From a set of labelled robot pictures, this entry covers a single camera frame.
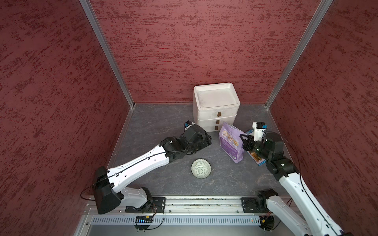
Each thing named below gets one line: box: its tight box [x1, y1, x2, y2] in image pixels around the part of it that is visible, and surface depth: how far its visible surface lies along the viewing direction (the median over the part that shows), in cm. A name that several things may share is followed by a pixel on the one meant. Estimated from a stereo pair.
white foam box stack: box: [192, 82, 241, 133], surface depth 93 cm
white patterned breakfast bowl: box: [190, 158, 212, 179], surface depth 86 cm
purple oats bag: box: [218, 121, 246, 164], surface depth 84 cm
